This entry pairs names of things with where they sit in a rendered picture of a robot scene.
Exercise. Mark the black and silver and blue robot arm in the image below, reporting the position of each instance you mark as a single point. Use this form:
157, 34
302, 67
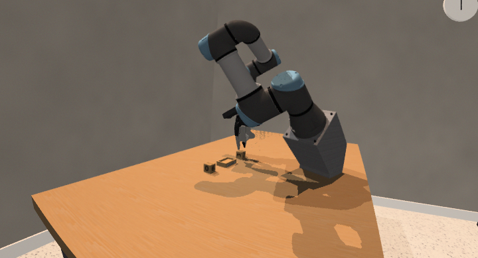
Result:
255, 104

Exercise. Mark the wooden rectangular tray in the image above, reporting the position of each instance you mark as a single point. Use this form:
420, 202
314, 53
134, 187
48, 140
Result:
225, 162

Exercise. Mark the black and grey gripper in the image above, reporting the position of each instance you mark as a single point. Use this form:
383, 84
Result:
242, 133

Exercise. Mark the tan wooden number cube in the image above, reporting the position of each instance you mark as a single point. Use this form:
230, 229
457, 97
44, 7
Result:
240, 154
209, 167

